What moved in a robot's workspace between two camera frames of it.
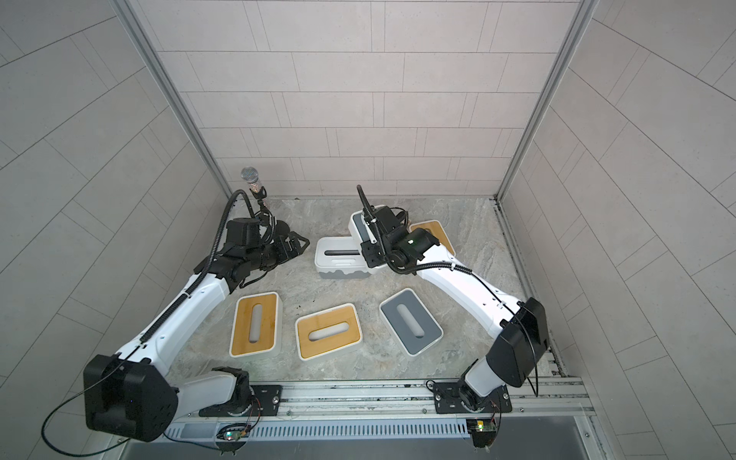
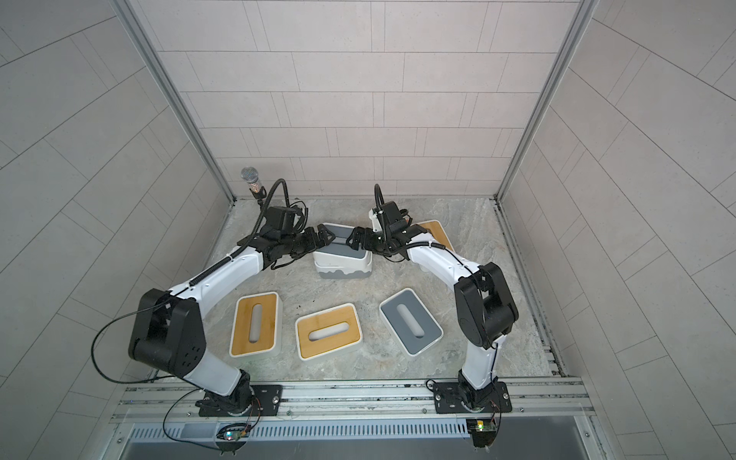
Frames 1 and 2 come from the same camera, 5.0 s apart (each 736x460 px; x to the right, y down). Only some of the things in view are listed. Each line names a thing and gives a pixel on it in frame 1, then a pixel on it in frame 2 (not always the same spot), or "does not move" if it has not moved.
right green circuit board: x=483 y=431 does not move
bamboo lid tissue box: x=257 y=326 does not move
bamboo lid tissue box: x=435 y=228 does not move
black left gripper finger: x=294 y=239 → x=322 y=237
